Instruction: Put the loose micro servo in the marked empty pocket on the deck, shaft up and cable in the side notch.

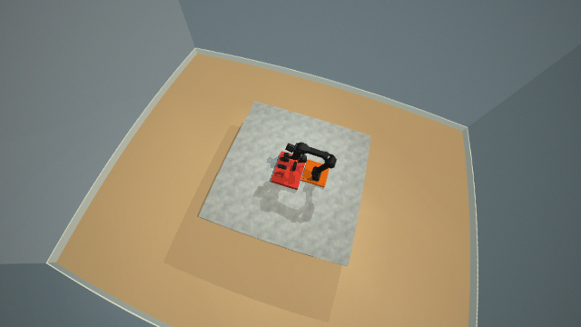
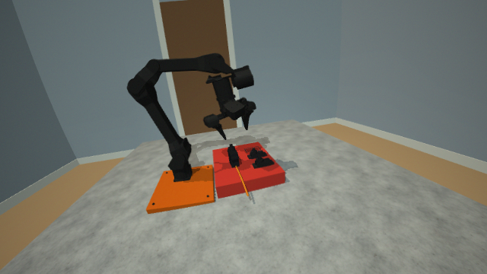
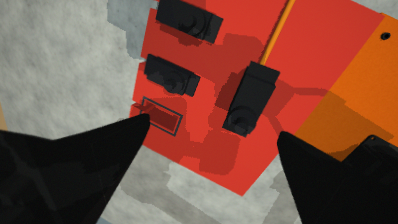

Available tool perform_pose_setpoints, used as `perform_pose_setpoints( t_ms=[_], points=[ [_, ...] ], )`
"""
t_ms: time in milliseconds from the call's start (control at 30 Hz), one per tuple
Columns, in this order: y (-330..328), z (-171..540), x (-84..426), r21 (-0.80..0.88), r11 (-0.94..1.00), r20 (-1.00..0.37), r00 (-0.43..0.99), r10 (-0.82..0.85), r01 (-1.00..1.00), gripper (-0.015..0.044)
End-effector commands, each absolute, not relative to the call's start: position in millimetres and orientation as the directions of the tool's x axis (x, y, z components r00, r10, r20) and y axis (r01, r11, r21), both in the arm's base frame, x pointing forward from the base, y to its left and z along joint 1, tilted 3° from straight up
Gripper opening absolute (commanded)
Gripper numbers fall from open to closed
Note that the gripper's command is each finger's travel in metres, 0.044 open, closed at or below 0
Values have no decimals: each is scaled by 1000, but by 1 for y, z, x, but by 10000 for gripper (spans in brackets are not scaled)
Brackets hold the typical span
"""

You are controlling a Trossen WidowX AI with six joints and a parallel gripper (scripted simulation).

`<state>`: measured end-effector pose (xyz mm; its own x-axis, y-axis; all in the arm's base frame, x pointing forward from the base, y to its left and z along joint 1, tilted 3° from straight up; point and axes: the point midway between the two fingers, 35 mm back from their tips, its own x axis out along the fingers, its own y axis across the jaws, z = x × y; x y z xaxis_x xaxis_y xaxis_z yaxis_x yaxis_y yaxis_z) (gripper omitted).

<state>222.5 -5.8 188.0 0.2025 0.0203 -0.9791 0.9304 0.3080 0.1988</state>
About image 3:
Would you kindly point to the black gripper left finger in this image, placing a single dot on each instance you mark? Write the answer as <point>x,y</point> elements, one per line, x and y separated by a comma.
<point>77,174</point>

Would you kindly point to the black micro servo with orange cable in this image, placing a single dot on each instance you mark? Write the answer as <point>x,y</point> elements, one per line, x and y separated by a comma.
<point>255,89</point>

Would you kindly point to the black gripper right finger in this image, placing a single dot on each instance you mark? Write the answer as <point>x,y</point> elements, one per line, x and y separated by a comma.
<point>327,191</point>

